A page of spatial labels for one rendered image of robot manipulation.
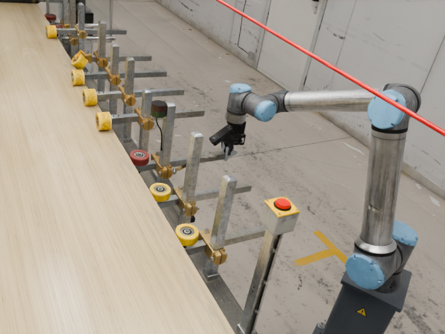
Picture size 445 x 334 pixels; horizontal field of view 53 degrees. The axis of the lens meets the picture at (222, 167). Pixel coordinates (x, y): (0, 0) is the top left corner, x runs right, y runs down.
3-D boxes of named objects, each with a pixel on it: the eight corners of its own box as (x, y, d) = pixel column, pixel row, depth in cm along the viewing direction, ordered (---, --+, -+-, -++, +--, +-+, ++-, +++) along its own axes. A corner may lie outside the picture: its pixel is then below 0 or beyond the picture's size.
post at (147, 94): (143, 176, 221) (149, 87, 196) (145, 180, 218) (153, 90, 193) (136, 177, 219) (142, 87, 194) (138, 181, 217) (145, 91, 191)
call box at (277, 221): (279, 217, 124) (285, 195, 120) (293, 233, 119) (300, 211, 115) (258, 222, 121) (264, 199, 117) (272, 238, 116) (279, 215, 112)
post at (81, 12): (83, 73, 308) (83, 2, 282) (85, 75, 305) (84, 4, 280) (78, 73, 306) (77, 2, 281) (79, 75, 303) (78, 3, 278)
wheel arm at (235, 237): (277, 228, 175) (279, 220, 173) (282, 234, 173) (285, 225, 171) (176, 252, 155) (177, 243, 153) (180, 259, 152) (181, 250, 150)
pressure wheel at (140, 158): (144, 169, 195) (146, 147, 189) (149, 179, 189) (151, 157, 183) (126, 172, 191) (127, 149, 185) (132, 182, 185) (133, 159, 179)
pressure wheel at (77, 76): (85, 83, 230) (82, 85, 237) (83, 67, 229) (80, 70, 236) (73, 84, 227) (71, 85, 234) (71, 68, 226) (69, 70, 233)
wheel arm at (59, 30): (125, 33, 310) (125, 28, 308) (126, 34, 307) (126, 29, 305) (49, 32, 287) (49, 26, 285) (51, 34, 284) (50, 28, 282)
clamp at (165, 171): (161, 162, 198) (161, 152, 196) (172, 178, 189) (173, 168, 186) (149, 163, 196) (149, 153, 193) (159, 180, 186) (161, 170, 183)
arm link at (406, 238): (410, 262, 186) (426, 230, 177) (392, 281, 175) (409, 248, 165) (377, 242, 194) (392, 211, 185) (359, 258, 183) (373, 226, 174)
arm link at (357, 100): (432, 79, 153) (277, 87, 201) (418, 85, 145) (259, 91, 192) (432, 112, 156) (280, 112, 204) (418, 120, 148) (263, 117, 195)
